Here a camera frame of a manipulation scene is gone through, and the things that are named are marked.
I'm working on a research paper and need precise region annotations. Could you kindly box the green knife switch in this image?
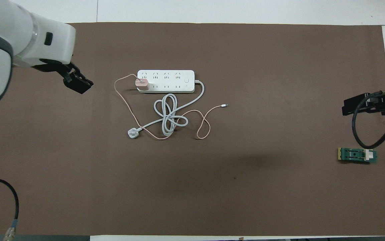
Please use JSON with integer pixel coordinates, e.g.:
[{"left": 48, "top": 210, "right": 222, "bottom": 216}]
[{"left": 338, "top": 147, "right": 378, "bottom": 164}]

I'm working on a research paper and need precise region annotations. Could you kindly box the pink charger block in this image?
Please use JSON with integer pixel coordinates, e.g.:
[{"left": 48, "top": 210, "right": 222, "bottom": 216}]
[{"left": 135, "top": 78, "right": 150, "bottom": 92}]

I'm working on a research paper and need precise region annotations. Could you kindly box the brown table mat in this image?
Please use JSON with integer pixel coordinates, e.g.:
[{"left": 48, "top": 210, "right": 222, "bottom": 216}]
[{"left": 0, "top": 22, "right": 385, "bottom": 236}]

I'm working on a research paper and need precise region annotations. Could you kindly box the white power strip cord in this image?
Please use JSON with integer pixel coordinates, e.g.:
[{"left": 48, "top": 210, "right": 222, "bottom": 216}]
[{"left": 127, "top": 80, "right": 205, "bottom": 140}]

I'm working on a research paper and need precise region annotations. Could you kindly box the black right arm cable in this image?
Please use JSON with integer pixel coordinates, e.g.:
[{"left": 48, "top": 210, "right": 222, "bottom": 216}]
[{"left": 352, "top": 90, "right": 385, "bottom": 149}]

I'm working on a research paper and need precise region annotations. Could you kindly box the pink charging cable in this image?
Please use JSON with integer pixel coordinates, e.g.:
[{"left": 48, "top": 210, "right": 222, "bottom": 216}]
[{"left": 114, "top": 74, "right": 228, "bottom": 140}]

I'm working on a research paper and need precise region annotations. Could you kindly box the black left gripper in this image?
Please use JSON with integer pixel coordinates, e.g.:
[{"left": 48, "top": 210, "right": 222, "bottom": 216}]
[{"left": 32, "top": 59, "right": 94, "bottom": 95}]

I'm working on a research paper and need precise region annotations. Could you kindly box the white power strip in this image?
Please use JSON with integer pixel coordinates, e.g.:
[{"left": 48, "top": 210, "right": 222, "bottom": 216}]
[{"left": 136, "top": 70, "right": 195, "bottom": 94}]

